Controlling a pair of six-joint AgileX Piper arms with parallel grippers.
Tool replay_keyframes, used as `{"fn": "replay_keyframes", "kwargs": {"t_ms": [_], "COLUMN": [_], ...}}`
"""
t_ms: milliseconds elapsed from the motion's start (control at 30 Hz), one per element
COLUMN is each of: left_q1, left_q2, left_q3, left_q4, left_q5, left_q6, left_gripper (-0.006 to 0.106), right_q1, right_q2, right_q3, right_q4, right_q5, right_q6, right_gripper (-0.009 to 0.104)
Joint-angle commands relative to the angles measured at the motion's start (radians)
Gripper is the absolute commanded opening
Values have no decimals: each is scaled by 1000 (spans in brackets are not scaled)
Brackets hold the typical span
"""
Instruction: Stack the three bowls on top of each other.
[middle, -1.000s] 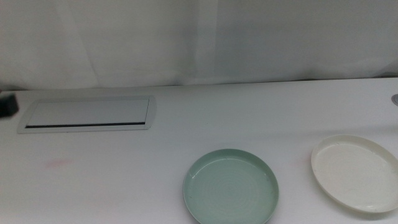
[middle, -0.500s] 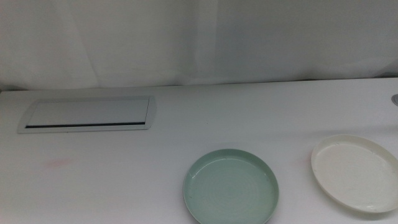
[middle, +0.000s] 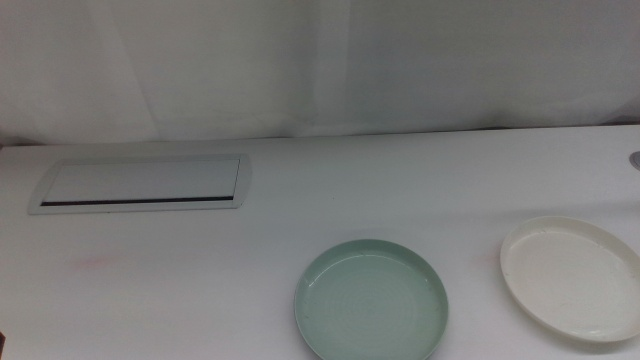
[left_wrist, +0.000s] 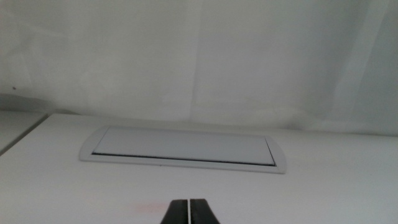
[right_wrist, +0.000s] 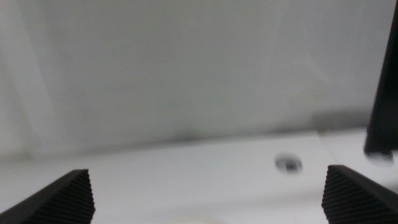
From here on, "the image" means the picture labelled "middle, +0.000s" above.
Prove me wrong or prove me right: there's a white shallow plastic bowl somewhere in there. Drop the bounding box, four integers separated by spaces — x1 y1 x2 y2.
499 215 640 344

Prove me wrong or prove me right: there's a grey rectangular table cable hatch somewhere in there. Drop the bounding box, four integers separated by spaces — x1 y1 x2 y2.
27 153 253 216

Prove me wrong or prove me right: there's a white backdrop curtain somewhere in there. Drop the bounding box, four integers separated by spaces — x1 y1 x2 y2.
0 0 640 148

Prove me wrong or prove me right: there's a mint green shallow plastic bowl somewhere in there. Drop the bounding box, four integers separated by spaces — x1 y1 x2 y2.
293 238 450 360

